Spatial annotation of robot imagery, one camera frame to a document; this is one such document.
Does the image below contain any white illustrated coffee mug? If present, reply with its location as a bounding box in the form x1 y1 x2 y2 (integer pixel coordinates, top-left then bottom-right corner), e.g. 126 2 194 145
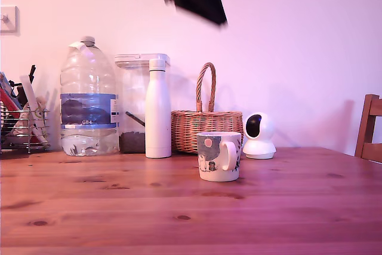
196 131 242 183

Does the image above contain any clear jar with white lid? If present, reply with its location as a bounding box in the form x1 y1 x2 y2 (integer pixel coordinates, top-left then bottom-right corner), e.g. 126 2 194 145
114 53 171 154

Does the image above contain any white metal bottle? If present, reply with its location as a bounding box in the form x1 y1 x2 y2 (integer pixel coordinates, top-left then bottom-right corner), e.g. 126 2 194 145
144 59 172 159

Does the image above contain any dark scoop in jar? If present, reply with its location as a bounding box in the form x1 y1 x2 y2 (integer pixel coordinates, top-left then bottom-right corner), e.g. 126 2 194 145
125 110 146 127

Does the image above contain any large clear water bottle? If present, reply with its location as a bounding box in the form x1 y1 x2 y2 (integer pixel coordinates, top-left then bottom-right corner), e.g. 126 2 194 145
60 35 120 157

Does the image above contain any white flat stick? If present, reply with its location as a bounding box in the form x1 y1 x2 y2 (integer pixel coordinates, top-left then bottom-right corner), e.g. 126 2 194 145
19 74 49 146

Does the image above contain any wooden chair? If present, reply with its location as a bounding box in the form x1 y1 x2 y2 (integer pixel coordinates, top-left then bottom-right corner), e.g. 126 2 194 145
355 93 382 164

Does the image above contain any red item in rack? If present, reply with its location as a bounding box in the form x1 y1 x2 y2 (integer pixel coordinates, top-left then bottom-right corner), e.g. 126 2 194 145
0 87 22 113

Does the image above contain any wicker basket with handle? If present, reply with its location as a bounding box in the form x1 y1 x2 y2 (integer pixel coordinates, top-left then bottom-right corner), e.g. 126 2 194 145
170 62 244 155

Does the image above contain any small white round camera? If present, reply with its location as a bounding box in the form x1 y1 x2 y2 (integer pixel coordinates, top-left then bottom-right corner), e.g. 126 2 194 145
242 112 278 160

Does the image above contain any white wall switch plate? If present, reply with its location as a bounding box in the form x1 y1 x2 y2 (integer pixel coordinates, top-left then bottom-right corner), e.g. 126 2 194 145
0 5 19 33

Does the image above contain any metal wire rack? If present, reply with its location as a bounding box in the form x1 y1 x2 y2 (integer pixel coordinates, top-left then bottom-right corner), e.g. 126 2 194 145
0 107 52 155

